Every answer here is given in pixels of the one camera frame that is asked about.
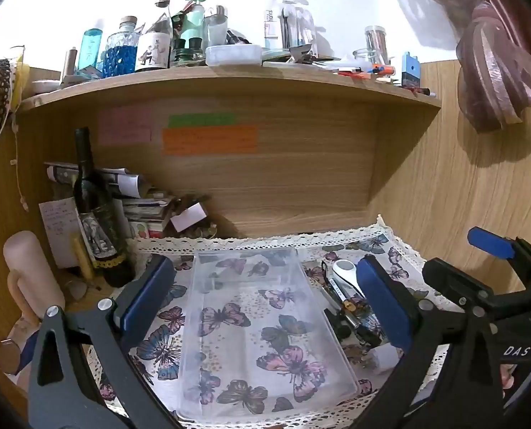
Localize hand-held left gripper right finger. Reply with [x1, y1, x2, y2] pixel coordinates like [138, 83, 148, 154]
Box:
[356, 254, 506, 429]

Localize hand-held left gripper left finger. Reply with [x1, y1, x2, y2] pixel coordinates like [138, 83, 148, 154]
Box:
[26, 254, 182, 429]

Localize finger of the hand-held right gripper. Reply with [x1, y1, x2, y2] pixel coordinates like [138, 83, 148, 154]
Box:
[467, 227, 531, 287]
[422, 257, 499, 319]

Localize dark brown tube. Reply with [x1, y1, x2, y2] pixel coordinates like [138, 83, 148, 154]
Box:
[334, 315, 353, 339]

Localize white handheld massager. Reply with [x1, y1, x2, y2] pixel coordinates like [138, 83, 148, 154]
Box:
[332, 259, 367, 300]

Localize clear plastic box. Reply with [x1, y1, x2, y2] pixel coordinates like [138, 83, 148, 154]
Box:
[179, 247, 361, 421]

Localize butterfly print lace cloth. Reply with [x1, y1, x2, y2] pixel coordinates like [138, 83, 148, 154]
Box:
[87, 217, 449, 429]

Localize yellow tube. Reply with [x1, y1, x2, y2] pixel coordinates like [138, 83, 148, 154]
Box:
[71, 237, 95, 280]

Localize white paper card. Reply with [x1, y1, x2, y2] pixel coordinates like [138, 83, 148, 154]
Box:
[171, 203, 206, 232]

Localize dark wine bottle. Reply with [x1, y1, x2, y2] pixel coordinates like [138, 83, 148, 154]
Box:
[72, 127, 136, 287]

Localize stack of papers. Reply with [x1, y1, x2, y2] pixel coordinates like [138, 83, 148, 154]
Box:
[44, 161, 177, 238]

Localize white handwritten note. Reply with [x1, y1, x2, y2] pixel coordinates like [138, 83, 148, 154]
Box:
[39, 199, 85, 269]

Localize beige cylinder bottle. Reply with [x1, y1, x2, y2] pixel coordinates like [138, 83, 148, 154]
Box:
[4, 231, 66, 322]

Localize orange sticky note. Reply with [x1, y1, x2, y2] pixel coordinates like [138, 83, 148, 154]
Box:
[162, 125, 258, 156]

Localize pink sticky note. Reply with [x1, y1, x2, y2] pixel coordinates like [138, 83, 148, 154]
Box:
[98, 107, 153, 145]

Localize green sticky note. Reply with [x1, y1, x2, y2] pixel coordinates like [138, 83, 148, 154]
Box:
[168, 113, 238, 128]

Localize pink curtain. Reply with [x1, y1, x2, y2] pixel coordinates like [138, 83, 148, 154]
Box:
[384, 0, 531, 134]

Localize blue box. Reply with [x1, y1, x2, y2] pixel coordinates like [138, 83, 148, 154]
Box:
[400, 51, 422, 88]

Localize wooden shelf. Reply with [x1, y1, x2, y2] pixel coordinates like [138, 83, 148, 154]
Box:
[15, 60, 442, 238]

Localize tall glass jar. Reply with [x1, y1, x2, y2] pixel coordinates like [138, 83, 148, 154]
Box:
[364, 26, 389, 65]

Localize blue textured glass bottle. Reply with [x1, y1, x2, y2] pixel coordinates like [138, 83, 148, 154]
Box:
[102, 17, 140, 78]

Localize white label glass bottle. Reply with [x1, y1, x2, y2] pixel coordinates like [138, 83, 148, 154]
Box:
[135, 13, 173, 72]

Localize dark green ink bottle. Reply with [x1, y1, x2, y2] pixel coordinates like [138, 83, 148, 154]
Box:
[172, 38, 204, 67]

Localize black lace ribbon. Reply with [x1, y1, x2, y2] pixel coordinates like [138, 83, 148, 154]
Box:
[0, 59, 16, 144]

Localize teal plastic bottle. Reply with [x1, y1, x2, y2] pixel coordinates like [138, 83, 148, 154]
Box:
[78, 29, 103, 72]

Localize white rectangular box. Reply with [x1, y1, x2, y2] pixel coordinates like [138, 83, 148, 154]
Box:
[205, 45, 263, 67]

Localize green pump bottle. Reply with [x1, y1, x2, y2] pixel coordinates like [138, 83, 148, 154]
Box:
[178, 0, 207, 50]

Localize clear bottle silver cap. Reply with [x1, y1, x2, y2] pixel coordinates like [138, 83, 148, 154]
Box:
[205, 5, 228, 48]

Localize clear plastic package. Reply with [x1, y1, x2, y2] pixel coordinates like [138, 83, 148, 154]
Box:
[264, 0, 317, 51]

